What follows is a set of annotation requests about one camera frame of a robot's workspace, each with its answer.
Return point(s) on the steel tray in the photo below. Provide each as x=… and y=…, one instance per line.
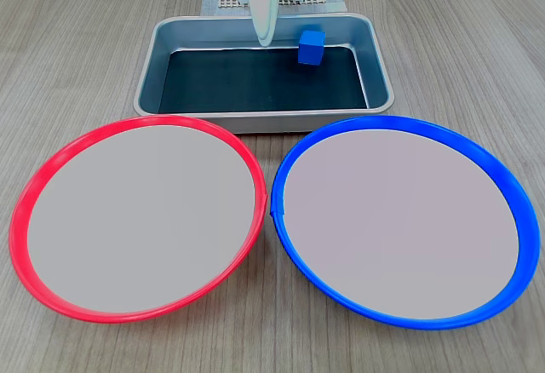
x=374, y=66

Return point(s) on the black tray mat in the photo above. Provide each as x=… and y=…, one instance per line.
x=255, y=83

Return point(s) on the blue rimmed white plate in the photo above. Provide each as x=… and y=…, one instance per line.
x=400, y=228

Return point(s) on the red rimmed white plate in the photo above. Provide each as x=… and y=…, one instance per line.
x=140, y=219

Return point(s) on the blue cube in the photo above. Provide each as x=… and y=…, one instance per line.
x=311, y=49

